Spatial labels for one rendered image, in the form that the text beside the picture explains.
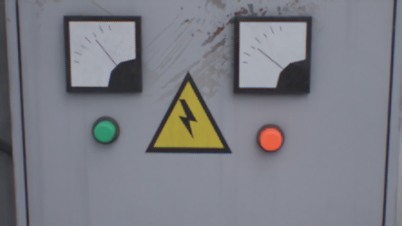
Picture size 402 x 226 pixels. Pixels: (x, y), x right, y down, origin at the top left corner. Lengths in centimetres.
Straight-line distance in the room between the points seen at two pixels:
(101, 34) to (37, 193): 19
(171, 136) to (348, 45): 21
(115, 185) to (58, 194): 6
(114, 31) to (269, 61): 16
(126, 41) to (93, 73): 5
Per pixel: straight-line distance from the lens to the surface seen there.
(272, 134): 80
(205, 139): 82
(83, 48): 80
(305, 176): 83
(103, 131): 81
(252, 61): 79
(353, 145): 83
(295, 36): 79
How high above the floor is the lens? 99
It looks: 12 degrees down
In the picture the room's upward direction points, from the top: straight up
